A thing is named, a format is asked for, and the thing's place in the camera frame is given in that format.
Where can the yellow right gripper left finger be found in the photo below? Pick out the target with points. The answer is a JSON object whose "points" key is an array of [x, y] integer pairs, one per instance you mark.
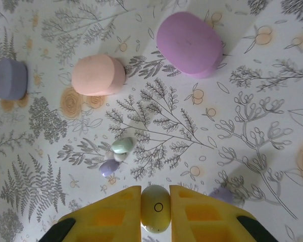
{"points": [[111, 216]]}

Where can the small lavender bowl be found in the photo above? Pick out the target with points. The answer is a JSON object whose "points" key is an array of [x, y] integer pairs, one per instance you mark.
{"points": [[11, 79]]}

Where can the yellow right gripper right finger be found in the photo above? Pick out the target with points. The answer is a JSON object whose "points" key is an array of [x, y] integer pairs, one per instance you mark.
{"points": [[204, 216]]}

